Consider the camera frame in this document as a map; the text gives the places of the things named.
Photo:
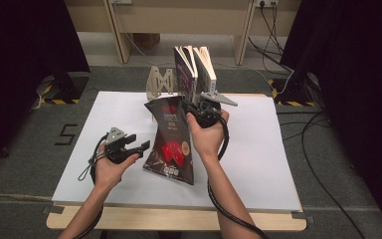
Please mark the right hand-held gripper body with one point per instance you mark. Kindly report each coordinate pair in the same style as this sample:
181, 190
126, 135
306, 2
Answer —
209, 108

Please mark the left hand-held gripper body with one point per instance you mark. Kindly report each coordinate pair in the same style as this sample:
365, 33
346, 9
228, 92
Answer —
117, 149

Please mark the dark brown magazine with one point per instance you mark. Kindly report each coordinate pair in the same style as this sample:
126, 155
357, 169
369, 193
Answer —
170, 142

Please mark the white picture-grid magazine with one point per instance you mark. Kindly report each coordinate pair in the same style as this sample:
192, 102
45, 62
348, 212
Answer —
207, 71

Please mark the wooden expandable book rack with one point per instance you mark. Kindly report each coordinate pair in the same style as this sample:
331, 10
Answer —
159, 84

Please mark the person's left hand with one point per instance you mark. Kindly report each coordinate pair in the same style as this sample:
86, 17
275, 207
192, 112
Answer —
111, 172

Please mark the person's right hand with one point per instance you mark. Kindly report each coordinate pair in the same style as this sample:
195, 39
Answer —
207, 139

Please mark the white table sheet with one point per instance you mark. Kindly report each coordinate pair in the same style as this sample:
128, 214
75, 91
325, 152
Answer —
106, 113

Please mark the brown cardboard box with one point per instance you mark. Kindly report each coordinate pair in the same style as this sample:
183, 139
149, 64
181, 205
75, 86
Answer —
147, 40

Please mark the stand base with striped tape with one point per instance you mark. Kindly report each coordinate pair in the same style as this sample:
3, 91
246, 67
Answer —
293, 94
64, 89

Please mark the light wooden desk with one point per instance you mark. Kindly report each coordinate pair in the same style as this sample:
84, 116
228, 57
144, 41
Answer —
185, 20

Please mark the black curtain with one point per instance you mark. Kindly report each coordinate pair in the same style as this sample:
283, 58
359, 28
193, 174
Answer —
354, 83
20, 66

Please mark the white wall outlet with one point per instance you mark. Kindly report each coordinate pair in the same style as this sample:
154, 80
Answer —
267, 2

